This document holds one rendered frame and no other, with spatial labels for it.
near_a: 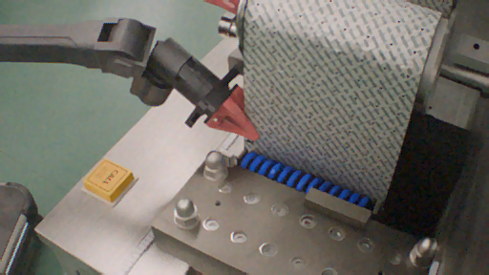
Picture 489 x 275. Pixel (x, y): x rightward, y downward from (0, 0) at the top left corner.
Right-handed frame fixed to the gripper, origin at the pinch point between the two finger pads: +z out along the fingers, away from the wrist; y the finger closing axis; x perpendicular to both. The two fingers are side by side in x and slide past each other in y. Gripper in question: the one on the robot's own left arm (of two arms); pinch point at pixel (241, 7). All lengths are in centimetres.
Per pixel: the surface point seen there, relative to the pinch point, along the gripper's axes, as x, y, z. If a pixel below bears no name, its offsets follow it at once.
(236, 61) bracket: -8.2, 0.2, 6.1
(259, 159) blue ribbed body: -8.7, 9.5, 19.1
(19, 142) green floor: -187, -26, -26
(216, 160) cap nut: -9.5, 14.9, 14.3
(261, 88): -0.5, 7.4, 10.4
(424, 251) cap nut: 11.3, 14.9, 38.7
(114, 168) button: -35.6, 15.3, 6.4
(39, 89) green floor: -202, -61, -43
